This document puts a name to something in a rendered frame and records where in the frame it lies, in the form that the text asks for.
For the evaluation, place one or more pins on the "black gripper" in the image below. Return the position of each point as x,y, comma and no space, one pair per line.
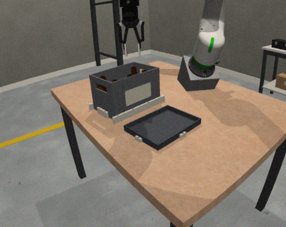
130,20

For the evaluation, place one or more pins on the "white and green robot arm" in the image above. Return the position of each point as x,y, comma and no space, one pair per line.
210,39

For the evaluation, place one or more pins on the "grey divided crate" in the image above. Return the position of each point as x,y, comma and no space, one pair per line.
127,93

